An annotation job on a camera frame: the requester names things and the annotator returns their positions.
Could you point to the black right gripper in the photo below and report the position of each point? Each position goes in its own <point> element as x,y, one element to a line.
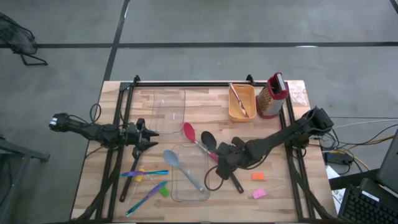
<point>231,157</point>

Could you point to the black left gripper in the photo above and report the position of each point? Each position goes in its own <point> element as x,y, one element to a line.
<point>135,135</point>

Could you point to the grey nylon spoon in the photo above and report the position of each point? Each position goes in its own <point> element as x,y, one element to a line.
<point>171,157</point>

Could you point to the black nylon spoon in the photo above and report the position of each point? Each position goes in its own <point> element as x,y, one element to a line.
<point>209,140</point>

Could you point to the copper metal cutlery piece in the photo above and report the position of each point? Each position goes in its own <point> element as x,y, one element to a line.
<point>240,102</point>

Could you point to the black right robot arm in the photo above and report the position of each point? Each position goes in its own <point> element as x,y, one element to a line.
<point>280,137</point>

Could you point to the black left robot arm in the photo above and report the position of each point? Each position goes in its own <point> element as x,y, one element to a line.
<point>93,130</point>

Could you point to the iridescent metal cutlery piece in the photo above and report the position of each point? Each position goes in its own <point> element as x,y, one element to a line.
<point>149,196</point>
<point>149,172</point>

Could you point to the clear plastic container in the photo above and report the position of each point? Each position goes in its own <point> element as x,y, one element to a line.
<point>168,109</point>
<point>189,186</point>

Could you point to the black slotted spatula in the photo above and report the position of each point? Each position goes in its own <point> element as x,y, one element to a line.
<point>127,183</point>

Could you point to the yellow plastic bin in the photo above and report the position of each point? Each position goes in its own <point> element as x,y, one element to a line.
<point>245,93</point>

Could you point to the clear plastic bag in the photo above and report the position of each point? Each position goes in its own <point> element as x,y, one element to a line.
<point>298,91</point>

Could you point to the white paper sheet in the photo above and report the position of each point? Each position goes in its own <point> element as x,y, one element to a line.
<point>332,179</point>

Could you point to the black power adapter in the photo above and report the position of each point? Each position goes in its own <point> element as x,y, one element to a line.
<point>338,158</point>

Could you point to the grey side table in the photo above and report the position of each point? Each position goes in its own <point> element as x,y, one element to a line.
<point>18,152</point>

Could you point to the black keyboard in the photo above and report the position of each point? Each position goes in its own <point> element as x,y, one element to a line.
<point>367,207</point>

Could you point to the dark computer monitor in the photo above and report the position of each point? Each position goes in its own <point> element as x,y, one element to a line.
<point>390,165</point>

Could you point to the black mesh chair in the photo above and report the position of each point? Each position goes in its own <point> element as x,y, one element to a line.
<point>15,37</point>

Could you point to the black aluminium table frame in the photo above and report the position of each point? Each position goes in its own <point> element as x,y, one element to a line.
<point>186,84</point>

